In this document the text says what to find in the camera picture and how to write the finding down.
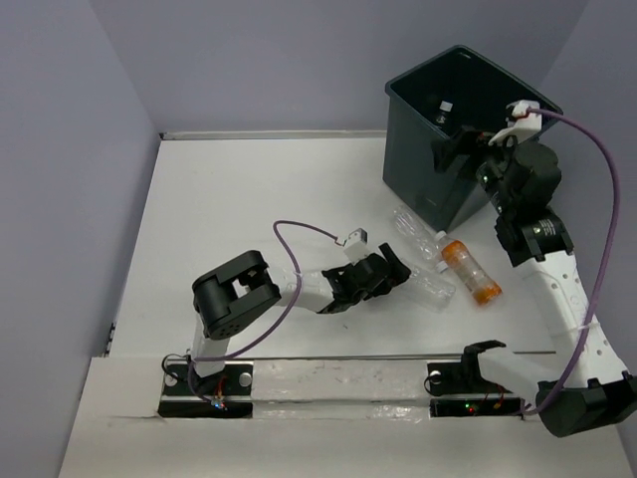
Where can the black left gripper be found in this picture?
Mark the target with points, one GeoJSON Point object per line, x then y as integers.
{"type": "Point", "coordinates": [396, 276]}

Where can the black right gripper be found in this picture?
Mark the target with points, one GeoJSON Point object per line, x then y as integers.
{"type": "Point", "coordinates": [471, 140]}

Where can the clear crushed bottle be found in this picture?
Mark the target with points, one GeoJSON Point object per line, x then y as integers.
{"type": "Point", "coordinates": [443, 118]}

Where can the clear bottle white cap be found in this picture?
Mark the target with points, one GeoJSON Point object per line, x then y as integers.
{"type": "Point", "coordinates": [428, 289]}

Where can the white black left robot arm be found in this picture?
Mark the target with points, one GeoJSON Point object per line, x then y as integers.
{"type": "Point", "coordinates": [231, 297]}

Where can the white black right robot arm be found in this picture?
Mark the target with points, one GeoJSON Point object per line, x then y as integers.
{"type": "Point", "coordinates": [595, 387]}

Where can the dark green plastic bin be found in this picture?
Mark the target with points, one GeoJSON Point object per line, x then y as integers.
{"type": "Point", "coordinates": [480, 91]}

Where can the orange liquid bottle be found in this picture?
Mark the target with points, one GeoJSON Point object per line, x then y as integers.
{"type": "Point", "coordinates": [456, 256]}

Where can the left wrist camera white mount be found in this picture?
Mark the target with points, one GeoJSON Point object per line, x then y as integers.
{"type": "Point", "coordinates": [354, 245]}

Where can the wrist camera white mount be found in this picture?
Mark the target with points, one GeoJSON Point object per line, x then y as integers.
{"type": "Point", "coordinates": [354, 245]}
{"type": "Point", "coordinates": [522, 123]}

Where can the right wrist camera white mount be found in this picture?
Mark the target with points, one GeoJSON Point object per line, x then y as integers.
{"type": "Point", "coordinates": [522, 123]}

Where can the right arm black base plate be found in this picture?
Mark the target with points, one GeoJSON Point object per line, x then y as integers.
{"type": "Point", "coordinates": [454, 395]}

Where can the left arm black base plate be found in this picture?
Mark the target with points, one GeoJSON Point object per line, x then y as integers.
{"type": "Point", "coordinates": [224, 395]}

